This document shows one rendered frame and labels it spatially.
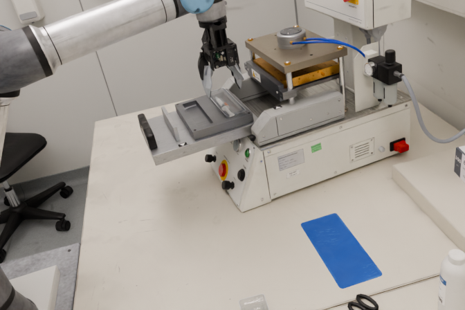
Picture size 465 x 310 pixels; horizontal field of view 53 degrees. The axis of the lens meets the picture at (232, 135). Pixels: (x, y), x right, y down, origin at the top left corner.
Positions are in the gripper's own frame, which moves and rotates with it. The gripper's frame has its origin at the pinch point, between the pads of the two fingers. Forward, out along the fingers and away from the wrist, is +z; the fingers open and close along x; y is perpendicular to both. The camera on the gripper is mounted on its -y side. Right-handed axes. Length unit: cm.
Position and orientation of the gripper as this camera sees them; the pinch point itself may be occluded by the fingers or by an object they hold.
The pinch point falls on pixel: (223, 88)
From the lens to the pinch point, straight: 126.7
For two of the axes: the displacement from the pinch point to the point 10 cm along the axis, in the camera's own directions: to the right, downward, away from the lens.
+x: 9.3, -3.0, 2.2
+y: 3.4, 4.2, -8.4
